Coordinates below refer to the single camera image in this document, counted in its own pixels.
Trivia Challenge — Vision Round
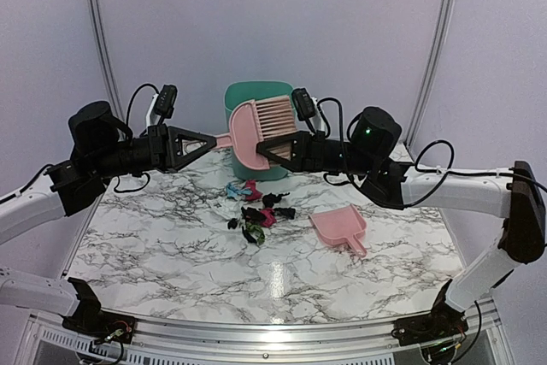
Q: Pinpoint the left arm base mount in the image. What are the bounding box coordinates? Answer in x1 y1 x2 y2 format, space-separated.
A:
62 277 136 344

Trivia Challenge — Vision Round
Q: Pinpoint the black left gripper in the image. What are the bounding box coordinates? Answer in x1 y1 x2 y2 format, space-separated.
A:
91 123 216 179

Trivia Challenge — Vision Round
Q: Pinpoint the black paper scrap centre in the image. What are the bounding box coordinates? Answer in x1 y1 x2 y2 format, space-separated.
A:
241 207 266 223

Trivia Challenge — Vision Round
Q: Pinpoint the aluminium corner post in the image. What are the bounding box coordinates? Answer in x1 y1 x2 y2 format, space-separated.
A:
87 0 125 121
404 0 455 147

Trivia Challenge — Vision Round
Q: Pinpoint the magenta paper scrap lower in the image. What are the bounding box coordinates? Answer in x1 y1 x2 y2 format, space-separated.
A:
259 208 277 228

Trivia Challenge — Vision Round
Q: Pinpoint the black paper scrap right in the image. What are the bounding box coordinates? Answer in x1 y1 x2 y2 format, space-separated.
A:
273 208 296 220

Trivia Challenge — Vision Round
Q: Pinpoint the aluminium front rail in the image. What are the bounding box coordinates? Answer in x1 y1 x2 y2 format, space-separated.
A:
25 311 501 365

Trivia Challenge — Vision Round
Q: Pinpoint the magenta paper scrap upper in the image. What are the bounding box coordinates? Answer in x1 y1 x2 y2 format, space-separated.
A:
243 180 262 202

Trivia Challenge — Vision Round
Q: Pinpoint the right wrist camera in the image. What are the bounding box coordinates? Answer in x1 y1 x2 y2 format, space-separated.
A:
291 88 315 121

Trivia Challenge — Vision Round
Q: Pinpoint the left aluminium corner post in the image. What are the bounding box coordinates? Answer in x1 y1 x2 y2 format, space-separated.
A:
87 0 125 121

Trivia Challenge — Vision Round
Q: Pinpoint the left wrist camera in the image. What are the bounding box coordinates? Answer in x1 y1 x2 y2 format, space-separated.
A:
153 85 178 119

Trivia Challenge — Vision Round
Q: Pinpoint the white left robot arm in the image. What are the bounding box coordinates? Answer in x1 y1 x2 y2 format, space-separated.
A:
1 101 217 335

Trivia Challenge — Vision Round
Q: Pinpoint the pink plastic dustpan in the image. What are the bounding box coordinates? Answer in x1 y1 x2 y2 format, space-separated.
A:
309 204 367 257

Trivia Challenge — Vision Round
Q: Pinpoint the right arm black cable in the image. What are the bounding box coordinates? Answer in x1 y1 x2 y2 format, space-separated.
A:
315 97 514 208

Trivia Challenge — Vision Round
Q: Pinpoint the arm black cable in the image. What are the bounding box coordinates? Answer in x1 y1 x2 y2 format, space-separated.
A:
315 97 514 208
110 83 162 193

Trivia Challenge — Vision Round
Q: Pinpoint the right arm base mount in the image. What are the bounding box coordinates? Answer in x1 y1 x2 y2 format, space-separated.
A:
391 280 468 346

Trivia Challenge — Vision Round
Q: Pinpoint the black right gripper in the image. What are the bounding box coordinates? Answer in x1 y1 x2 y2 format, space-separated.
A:
256 130 377 177

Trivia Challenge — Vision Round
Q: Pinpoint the small black paper scrap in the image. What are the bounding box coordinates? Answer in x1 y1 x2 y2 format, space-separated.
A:
227 218 238 229

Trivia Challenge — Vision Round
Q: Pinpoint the teal plastic waste bin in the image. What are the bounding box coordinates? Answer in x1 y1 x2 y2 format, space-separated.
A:
224 80 293 181

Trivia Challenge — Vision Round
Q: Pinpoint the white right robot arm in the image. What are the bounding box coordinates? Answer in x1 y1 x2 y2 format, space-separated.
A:
256 107 546 338

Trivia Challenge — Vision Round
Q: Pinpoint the right aluminium corner post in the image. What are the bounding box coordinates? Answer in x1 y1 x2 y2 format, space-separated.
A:
404 0 455 147

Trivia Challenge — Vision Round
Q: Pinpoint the green black paper scrap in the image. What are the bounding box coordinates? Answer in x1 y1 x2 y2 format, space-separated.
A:
242 224 266 246

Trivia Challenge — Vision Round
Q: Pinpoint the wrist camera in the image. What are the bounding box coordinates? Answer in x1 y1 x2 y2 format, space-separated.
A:
291 88 315 121
153 85 178 119

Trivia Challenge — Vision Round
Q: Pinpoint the pink hand brush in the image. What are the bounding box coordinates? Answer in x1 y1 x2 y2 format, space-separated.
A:
215 96 297 171

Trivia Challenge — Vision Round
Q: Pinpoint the magenta paper scrap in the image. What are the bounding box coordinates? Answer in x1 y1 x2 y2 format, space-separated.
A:
243 180 262 202
259 208 277 228

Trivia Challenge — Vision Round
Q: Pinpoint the black paper scrap upper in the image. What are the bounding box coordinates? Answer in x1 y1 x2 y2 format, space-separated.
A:
262 193 288 208

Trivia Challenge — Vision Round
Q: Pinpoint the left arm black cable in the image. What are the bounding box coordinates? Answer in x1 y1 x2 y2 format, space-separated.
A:
110 83 162 193

